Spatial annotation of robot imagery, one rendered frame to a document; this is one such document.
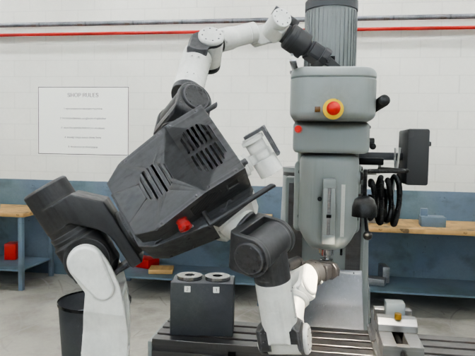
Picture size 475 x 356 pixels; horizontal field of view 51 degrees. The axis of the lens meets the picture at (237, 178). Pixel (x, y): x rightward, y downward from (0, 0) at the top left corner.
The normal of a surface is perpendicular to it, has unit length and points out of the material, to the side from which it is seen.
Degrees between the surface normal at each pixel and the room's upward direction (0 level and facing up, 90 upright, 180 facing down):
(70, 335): 94
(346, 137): 90
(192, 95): 61
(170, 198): 74
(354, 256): 90
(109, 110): 90
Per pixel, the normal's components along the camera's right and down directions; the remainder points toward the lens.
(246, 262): -0.53, 0.27
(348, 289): -0.12, -0.41
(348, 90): -0.15, 0.05
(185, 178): -0.35, -0.22
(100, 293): 0.15, 0.06
